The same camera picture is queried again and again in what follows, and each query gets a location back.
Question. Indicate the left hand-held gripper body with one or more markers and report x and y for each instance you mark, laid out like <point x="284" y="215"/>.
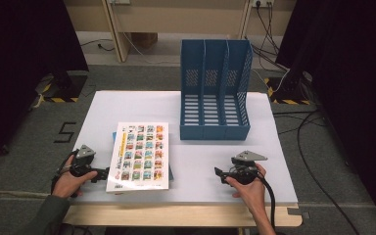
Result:
<point x="84" y="153"/>

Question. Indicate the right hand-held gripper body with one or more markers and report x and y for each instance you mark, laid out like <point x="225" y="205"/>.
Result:
<point x="246" y="157"/>

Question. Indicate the blue file rack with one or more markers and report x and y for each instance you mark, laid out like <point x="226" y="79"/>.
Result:
<point x="215" y="133"/>

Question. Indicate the white book with picture grid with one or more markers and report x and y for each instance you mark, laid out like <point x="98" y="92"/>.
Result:
<point x="140" y="156"/>

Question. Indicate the blue illustrated book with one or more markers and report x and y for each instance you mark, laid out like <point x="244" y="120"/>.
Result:
<point x="170" y="174"/>

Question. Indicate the person's right hand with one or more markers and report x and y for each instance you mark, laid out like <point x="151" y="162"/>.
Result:
<point x="253" y="194"/>

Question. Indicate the person's left hand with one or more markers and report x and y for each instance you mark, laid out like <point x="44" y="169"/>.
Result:
<point x="67" y="184"/>

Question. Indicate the white table board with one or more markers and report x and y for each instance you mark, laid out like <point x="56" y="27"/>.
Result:
<point x="192" y="163"/>

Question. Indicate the wooden table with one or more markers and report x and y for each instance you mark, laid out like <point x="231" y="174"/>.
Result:
<point x="176" y="215"/>

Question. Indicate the black stand base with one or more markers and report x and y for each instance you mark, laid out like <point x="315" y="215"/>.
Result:
<point x="289" y="88"/>
<point x="68" y="86"/>

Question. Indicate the grey tape piece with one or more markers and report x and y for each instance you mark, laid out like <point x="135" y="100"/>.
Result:
<point x="295" y="211"/>

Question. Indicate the black curtain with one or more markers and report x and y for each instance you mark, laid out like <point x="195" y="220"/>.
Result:
<point x="19" y="49"/>
<point x="349" y="65"/>

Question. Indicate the beige wooden desk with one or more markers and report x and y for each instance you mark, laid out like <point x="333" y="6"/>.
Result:
<point x="176" y="16"/>

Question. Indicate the white wall socket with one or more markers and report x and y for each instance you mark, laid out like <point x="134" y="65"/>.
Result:
<point x="262" y="2"/>

